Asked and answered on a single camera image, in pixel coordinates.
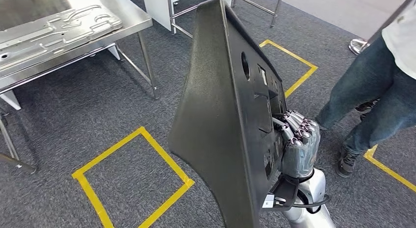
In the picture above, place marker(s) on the person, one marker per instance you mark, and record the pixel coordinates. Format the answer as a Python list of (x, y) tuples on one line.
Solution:
[(373, 80)]

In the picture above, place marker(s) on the black plastic panel part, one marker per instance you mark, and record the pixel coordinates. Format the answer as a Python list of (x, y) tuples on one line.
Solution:
[(211, 122)]

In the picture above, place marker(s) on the dark grey camera bracket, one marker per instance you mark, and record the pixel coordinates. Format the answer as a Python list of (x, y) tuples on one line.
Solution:
[(286, 190)]

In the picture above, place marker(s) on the chrome stanchion post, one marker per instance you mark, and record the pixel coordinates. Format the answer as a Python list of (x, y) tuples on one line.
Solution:
[(357, 46)]

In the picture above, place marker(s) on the stamped sheet metal plate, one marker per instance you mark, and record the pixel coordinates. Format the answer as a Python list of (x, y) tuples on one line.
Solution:
[(48, 38)]

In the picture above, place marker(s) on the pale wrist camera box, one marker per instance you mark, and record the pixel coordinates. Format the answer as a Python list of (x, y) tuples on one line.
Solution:
[(267, 202)]

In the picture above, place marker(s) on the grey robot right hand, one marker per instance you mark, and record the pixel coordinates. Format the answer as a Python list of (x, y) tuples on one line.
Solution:
[(300, 155)]

